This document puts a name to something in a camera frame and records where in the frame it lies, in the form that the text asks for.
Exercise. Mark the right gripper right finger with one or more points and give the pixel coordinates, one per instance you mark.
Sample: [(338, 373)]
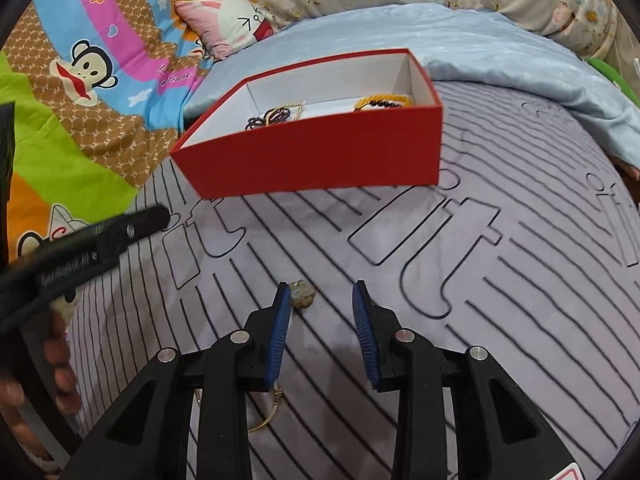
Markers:
[(500, 433)]

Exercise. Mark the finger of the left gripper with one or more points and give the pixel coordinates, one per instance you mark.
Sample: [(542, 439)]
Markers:
[(97, 248)]

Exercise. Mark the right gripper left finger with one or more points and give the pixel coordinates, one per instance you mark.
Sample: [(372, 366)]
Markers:
[(145, 432)]

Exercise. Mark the person's left hand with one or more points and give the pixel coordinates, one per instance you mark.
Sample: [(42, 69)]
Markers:
[(24, 359)]

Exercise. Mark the colourful monkey cartoon blanket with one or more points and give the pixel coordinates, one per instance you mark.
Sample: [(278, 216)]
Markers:
[(99, 88)]

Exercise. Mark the pink rabbit pillow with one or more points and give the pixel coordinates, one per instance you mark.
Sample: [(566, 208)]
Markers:
[(225, 27)]

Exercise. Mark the red cardboard box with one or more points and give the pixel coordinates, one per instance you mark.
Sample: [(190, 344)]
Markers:
[(370, 118)]

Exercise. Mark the green plastic object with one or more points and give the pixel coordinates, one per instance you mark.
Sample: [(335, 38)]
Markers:
[(614, 77)]

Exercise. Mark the light blue quilt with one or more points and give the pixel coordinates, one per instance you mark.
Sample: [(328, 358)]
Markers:
[(462, 45)]

